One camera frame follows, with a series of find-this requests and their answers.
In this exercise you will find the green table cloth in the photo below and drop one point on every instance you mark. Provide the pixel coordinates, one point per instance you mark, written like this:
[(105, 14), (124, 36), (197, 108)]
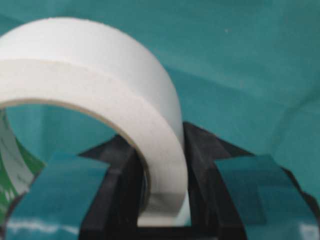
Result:
[(247, 71)]

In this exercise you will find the white duct tape roll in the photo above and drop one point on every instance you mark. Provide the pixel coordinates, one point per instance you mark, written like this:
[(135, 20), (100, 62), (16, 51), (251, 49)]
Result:
[(101, 71)]

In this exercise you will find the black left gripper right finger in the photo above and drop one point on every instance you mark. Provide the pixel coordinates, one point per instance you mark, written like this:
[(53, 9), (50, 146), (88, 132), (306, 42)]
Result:
[(238, 195)]

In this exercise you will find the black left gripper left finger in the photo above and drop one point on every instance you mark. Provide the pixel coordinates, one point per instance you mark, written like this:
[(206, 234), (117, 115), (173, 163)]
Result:
[(93, 195)]

